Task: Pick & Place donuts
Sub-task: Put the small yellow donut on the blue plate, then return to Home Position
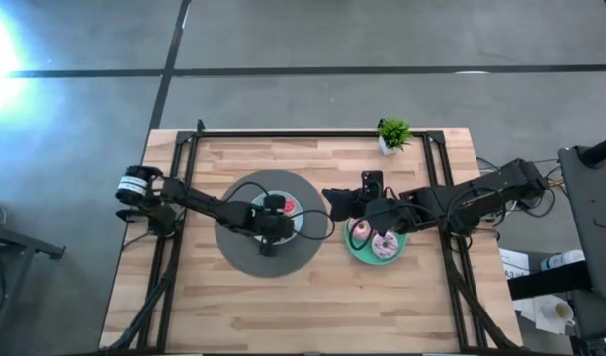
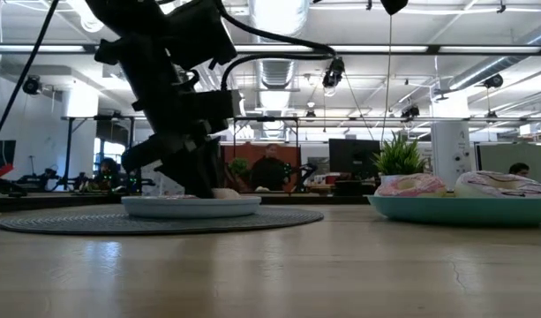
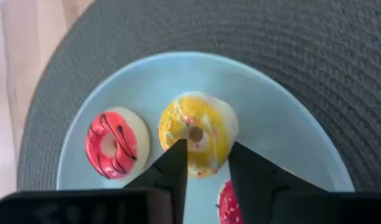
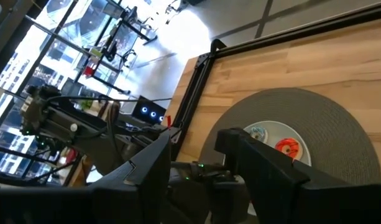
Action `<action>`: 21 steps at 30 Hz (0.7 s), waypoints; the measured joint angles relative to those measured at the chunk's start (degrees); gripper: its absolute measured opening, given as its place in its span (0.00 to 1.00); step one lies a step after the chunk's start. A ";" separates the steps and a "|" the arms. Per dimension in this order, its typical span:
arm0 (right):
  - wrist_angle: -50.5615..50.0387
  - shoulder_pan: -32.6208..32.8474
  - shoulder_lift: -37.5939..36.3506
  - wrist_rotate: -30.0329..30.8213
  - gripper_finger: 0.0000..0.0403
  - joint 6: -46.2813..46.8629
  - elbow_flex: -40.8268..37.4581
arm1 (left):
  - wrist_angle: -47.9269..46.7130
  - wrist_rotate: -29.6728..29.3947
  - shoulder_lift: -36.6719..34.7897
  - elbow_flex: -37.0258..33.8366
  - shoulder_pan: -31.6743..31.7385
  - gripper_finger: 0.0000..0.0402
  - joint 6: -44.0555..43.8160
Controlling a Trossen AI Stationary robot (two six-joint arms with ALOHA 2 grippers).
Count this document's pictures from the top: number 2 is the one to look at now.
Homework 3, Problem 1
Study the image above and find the pink iced donut white drizzle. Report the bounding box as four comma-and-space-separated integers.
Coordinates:
374, 172, 447, 198

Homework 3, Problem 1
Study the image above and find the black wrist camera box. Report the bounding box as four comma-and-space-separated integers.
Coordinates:
194, 89, 244, 133

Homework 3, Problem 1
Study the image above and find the white iced donut dark drizzle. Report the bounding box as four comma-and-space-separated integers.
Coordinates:
454, 170, 541, 199

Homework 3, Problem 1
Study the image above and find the light blue plate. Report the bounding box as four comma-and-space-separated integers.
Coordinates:
120, 195, 262, 220

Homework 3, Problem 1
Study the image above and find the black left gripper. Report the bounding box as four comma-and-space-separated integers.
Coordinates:
119, 61, 224, 199

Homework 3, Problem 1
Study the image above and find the teal plate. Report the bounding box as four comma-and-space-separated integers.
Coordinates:
366, 194, 541, 229

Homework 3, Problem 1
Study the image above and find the white cylinder column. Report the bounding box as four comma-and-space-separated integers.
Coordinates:
431, 121, 474, 189

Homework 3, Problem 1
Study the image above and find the thin hanging cable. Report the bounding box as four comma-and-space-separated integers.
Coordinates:
381, 14, 394, 138

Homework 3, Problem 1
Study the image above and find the small green plant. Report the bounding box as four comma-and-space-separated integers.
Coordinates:
228, 157, 252, 191

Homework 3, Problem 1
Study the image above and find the person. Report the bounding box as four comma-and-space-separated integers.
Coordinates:
95, 157, 121, 191
251, 143, 289, 192
507, 162, 531, 178

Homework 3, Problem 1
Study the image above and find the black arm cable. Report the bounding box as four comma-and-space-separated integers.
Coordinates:
0, 0, 60, 149
214, 0, 337, 58
220, 51, 337, 92

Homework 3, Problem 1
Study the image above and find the cream foam donut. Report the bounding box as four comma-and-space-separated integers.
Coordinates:
211, 187, 243, 200

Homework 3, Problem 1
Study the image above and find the black frame light bar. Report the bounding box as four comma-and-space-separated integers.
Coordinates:
0, 42, 541, 57

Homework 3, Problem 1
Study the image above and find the dark wall screen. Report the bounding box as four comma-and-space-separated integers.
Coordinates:
0, 140, 17, 171

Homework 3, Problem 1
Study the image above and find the orange partition panel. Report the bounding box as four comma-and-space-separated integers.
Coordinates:
221, 143, 302, 193

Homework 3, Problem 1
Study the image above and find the round grey woven mat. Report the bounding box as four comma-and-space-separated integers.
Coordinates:
0, 206, 325, 236

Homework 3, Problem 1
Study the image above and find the black monitor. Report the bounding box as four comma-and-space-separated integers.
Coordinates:
328, 138, 381, 180

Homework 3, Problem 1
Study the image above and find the grey partition panel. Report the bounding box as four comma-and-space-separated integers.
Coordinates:
477, 143, 541, 185

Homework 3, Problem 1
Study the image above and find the green potted plant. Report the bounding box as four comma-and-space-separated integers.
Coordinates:
372, 132, 428, 177

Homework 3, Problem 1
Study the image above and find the silver ceiling duct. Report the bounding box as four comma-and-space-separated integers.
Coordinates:
247, 0, 311, 89

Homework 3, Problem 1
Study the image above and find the grey marble panel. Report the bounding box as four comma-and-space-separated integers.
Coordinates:
140, 163, 183, 197

